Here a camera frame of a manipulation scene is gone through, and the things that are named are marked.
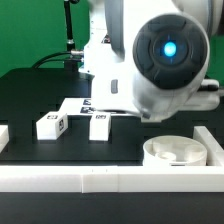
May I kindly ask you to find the black cable bundle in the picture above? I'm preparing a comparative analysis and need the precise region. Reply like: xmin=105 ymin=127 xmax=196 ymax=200
xmin=31 ymin=49 xmax=84 ymax=70

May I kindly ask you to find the white marker sheet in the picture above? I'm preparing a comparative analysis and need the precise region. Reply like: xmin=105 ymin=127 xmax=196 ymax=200
xmin=59 ymin=98 xmax=94 ymax=116

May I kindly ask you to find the white right fence wall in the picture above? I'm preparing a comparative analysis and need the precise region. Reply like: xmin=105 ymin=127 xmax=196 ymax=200
xmin=193 ymin=126 xmax=224 ymax=167

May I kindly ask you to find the white front fence wall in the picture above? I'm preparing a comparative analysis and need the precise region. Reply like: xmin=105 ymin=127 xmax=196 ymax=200
xmin=0 ymin=166 xmax=224 ymax=193

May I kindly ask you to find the white left fence wall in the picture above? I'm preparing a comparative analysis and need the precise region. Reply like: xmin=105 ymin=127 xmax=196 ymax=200
xmin=0 ymin=125 xmax=9 ymax=153

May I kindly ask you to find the white fence wall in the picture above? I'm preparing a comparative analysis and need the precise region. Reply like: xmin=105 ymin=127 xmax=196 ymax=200
xmin=0 ymin=166 xmax=224 ymax=193
xmin=0 ymin=125 xmax=9 ymax=153
xmin=193 ymin=126 xmax=224 ymax=167

